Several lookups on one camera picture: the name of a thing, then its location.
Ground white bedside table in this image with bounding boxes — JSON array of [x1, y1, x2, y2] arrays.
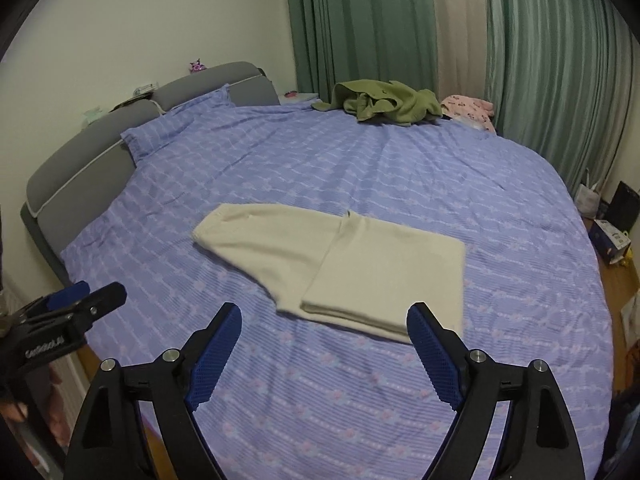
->
[[280, 91, 321, 107]]

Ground green curtain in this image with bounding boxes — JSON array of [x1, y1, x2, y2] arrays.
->
[[283, 0, 437, 107], [482, 0, 637, 196]]

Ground person's left hand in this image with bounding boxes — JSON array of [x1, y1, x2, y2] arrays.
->
[[0, 401, 29, 425]]

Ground bed with purple cover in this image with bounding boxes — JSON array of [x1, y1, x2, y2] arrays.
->
[[59, 84, 615, 480]]

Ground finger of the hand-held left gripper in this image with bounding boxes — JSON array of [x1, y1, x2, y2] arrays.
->
[[74, 282, 127, 322], [46, 281, 91, 312]]

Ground cream pants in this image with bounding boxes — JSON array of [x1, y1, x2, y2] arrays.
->
[[192, 203, 467, 345]]

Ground pink printed garment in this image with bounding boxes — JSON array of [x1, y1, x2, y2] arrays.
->
[[440, 94, 497, 134]]

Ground beige sheer curtain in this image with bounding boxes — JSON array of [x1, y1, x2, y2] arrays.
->
[[427, 0, 507, 111]]

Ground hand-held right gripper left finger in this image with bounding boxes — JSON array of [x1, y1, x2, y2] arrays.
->
[[65, 301, 243, 480]]

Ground white paper bag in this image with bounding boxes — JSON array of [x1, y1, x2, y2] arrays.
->
[[620, 291, 640, 347]]

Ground green garment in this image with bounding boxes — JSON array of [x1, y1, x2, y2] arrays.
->
[[311, 80, 444, 126]]

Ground blue and white box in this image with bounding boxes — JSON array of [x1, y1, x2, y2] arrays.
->
[[587, 218, 631, 265]]

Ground grey padded headboard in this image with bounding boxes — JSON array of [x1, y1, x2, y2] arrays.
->
[[20, 61, 279, 283]]

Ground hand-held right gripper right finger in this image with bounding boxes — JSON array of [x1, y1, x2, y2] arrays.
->
[[406, 301, 586, 480]]

